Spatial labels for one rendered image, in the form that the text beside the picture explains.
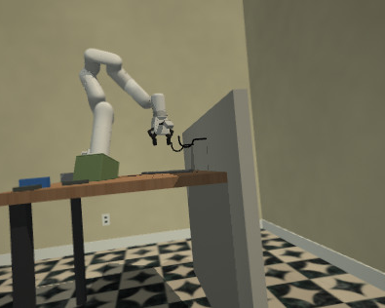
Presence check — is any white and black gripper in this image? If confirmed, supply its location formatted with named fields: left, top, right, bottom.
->
left=147, top=116, right=173, bottom=146

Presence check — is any blue rectangular block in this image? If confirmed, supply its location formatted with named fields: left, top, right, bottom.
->
left=19, top=177, right=51, bottom=188

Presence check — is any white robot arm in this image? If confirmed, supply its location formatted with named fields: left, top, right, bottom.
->
left=79, top=49, right=168, bottom=157

